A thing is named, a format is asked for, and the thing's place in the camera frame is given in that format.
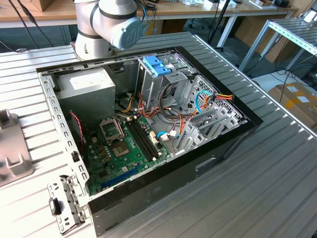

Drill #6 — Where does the perforated metal disk bay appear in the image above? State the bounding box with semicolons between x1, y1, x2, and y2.
173;74;250;156

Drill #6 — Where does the black RAM slot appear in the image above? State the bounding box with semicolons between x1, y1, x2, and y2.
130;120;154;161
137;119;160;159
133;120;157;160
127;121;151;162

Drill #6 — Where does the metal optical drive cage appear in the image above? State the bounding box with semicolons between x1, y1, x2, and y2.
135;53;196;112

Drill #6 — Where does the CPU socket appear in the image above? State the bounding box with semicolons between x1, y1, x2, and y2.
110;140;131;158

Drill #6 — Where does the blue plastic bay latch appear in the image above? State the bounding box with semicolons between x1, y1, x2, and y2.
143;56;171;78

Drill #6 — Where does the metal socket cover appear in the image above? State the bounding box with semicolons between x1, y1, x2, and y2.
99;118;124;145

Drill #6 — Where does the green motherboard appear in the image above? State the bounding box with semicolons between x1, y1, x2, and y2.
84;115;171;196

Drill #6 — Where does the blue expansion slot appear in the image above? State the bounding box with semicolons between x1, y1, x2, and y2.
101;165;142;189

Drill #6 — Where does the black PC case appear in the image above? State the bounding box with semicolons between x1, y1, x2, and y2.
36;46;264;238

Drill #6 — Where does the grey power supply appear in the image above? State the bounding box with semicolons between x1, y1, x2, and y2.
53;66;116;127

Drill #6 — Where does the black case fan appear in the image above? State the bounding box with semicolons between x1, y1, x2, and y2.
69;111;89;164

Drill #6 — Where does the large labelled cardboard box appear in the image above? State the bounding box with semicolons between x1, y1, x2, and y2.
268;83;317;129

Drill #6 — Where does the wooden desk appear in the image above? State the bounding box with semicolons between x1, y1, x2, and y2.
0;0;300;48

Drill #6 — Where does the grey parts rack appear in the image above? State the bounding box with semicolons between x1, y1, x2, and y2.
0;109;35;188

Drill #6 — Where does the metal slat shelf table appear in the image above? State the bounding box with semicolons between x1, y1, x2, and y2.
239;18;317;72

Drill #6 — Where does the small cardboard box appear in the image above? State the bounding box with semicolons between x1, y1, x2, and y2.
37;0;54;12

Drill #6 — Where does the orange red wire bundle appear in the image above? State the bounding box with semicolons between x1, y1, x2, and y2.
137;91;161;119

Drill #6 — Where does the short blue data wire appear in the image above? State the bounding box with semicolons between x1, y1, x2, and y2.
157;130;179;142

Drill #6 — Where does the long blue data wire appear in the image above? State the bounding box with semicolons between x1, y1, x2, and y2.
195;90;214;115

